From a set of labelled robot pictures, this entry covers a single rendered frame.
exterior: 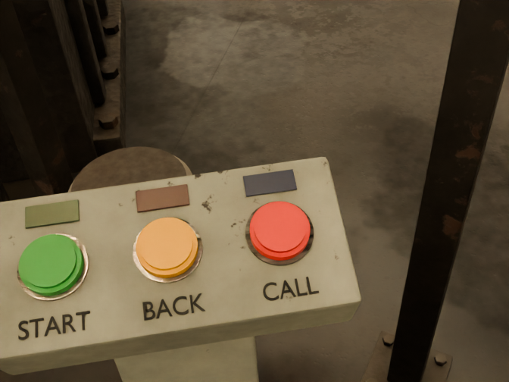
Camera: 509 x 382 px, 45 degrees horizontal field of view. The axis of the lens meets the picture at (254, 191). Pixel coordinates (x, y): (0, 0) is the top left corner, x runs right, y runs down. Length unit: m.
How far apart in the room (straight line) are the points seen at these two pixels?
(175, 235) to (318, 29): 1.48
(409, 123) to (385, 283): 0.48
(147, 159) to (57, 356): 0.25
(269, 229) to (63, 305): 0.14
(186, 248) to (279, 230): 0.06
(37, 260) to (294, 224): 0.17
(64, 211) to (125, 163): 0.18
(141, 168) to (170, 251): 0.21
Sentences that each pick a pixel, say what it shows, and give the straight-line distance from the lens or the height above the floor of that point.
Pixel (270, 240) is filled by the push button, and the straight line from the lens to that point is 0.40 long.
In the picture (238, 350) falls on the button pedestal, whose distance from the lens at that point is 0.46.
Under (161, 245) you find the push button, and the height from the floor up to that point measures 0.61.
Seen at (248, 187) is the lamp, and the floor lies 0.61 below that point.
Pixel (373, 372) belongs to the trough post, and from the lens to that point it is 1.05.
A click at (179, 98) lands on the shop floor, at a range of 1.60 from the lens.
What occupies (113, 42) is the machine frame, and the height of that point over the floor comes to 0.07.
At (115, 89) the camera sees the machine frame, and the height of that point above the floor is 0.07.
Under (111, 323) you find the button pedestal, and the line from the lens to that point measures 0.41.
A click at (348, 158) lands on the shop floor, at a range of 1.39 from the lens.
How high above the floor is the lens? 0.91
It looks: 44 degrees down
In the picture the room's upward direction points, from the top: 4 degrees counter-clockwise
